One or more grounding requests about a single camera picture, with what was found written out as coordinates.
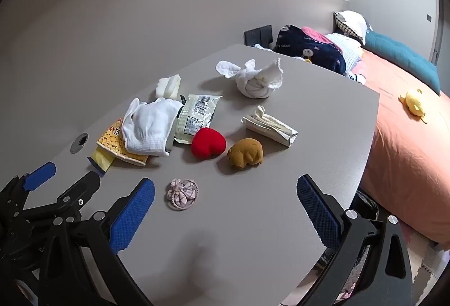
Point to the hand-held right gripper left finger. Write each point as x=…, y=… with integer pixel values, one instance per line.
x=133, y=214

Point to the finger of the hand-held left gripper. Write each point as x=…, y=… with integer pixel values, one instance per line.
x=40, y=175
x=86, y=184

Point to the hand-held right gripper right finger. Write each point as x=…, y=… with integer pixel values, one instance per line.
x=316, y=211

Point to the yellow packet with blue ends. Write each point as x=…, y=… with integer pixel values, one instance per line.
x=100, y=158

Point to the yellow snack bag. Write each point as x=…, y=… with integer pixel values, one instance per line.
x=114, y=140

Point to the pink knotted cloth ball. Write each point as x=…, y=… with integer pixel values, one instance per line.
x=182, y=194

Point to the white knit glove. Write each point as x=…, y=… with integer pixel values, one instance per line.
x=151, y=130

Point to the brown plush animal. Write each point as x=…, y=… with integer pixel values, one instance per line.
x=246, y=153

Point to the white paper packet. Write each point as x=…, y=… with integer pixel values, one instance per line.
x=270, y=130

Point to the red ball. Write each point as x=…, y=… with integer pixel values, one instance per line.
x=208, y=143

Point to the pale green snack packet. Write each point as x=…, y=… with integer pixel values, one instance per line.
x=197, y=116

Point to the white knotted towel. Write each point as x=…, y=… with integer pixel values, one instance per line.
x=255, y=82

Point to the bed with orange sheet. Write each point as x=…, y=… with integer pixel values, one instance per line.
x=404, y=151

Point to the white cartoon print blanket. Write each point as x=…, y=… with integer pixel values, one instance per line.
x=357, y=75

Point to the yellow plush duck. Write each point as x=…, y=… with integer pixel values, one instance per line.
x=415, y=104

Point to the pale blue quilted cloth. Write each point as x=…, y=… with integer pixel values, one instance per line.
x=262, y=46

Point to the pink fluffy cloth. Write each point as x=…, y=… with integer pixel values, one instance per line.
x=313, y=32

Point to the teal cushion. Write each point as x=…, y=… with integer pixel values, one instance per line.
x=400, y=53

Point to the checkered pillow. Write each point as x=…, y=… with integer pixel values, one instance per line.
x=348, y=19

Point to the grey wall switch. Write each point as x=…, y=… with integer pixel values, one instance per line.
x=429, y=17

